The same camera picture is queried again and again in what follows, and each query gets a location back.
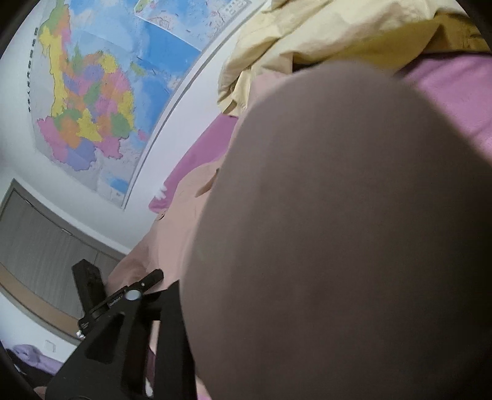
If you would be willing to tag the pale yellow cloth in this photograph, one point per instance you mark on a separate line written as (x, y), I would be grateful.
(307, 30)

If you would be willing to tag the lilac cloth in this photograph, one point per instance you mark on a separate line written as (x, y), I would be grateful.
(29, 354)

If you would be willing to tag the colourful wall map poster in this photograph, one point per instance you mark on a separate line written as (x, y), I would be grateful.
(96, 96)

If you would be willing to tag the white wall socket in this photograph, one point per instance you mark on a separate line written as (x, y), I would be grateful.
(50, 346)

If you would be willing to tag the grey wardrobe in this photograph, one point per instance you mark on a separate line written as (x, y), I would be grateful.
(38, 246)

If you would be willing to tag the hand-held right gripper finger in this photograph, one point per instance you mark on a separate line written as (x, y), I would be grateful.
(173, 327)

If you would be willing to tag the pink printed bedsheet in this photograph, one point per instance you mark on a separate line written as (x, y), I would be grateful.
(200, 157)

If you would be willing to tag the peach garment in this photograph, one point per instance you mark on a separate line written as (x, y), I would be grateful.
(326, 230)

